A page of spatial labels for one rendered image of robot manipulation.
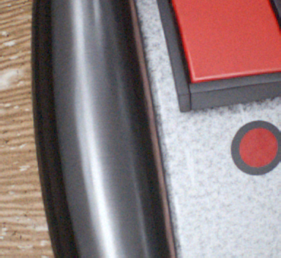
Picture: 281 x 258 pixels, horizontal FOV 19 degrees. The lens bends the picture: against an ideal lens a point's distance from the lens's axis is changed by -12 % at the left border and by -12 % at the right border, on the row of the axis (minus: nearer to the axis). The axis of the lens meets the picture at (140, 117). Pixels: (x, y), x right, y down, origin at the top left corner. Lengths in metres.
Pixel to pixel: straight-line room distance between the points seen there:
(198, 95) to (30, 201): 0.10
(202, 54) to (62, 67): 0.07
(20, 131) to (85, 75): 0.05
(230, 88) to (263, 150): 0.04
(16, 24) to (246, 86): 0.13
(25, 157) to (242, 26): 0.14
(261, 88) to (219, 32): 0.04
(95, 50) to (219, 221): 0.12
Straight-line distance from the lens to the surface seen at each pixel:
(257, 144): 0.45
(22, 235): 0.42
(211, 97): 0.45
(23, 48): 0.47
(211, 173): 0.44
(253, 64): 0.46
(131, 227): 0.43
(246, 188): 0.44
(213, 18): 0.47
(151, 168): 0.49
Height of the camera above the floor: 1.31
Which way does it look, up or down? 60 degrees down
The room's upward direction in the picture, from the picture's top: 10 degrees counter-clockwise
